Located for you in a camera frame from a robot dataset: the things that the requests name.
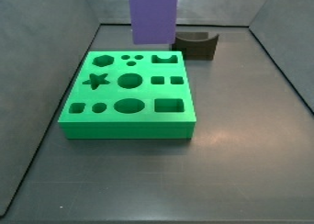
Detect purple rectangular gripper block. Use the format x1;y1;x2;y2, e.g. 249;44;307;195
128;0;178;44

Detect dark brown arch block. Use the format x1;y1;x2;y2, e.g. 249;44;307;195
172;32;219;61

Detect green shape sorter board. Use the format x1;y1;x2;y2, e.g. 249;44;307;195
58;50;196;139

